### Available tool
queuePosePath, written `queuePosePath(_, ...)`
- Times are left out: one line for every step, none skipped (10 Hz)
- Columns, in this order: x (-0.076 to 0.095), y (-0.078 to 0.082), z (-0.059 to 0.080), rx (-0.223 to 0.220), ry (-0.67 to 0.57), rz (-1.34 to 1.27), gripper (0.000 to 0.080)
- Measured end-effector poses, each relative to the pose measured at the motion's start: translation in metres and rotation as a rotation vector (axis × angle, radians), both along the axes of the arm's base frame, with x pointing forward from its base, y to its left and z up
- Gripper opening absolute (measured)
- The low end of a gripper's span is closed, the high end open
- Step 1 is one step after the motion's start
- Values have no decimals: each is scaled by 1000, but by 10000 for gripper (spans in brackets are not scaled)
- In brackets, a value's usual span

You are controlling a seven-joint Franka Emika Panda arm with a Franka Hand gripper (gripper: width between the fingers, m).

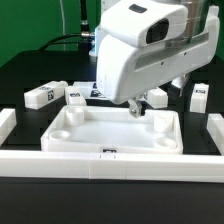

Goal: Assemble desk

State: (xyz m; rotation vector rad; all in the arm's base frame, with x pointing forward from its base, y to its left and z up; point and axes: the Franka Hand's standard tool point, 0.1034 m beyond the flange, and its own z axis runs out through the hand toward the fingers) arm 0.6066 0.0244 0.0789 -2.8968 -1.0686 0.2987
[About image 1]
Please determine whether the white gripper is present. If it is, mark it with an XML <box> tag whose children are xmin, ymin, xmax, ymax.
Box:
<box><xmin>96</xmin><ymin>5</ymin><xmax>220</xmax><ymax>118</ymax></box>

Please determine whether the white desk top tray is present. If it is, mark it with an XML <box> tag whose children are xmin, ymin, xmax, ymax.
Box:
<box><xmin>41</xmin><ymin>105</ymin><xmax>183</xmax><ymax>154</ymax></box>

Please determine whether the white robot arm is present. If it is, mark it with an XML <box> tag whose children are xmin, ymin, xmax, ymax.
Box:
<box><xmin>96</xmin><ymin>0</ymin><xmax>220</xmax><ymax>118</ymax></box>

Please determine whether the marker tag sheet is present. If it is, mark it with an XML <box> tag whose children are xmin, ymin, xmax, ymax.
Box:
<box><xmin>73</xmin><ymin>82</ymin><xmax>105</xmax><ymax>100</ymax></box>

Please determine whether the white front fence bar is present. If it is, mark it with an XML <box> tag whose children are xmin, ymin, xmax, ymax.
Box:
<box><xmin>0</xmin><ymin>150</ymin><xmax>224</xmax><ymax>183</ymax></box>

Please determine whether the white right fence block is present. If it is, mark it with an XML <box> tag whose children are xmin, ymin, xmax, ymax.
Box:
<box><xmin>207</xmin><ymin>113</ymin><xmax>224</xmax><ymax>156</ymax></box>

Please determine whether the white fence block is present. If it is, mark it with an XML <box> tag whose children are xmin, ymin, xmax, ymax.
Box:
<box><xmin>207</xmin><ymin>113</ymin><xmax>224</xmax><ymax>156</ymax></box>
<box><xmin>0</xmin><ymin>108</ymin><xmax>17</xmax><ymax>146</ymax></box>

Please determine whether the white left fence block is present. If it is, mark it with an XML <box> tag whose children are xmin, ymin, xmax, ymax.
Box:
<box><xmin>0</xmin><ymin>108</ymin><xmax>17</xmax><ymax>146</ymax></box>

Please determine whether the black cable with connector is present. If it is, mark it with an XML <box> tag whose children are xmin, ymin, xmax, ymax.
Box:
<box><xmin>38</xmin><ymin>0</ymin><xmax>97</xmax><ymax>52</ymax></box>

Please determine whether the white thin cable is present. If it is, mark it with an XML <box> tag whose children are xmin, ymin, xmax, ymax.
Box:
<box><xmin>59</xmin><ymin>0</ymin><xmax>67</xmax><ymax>52</ymax></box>

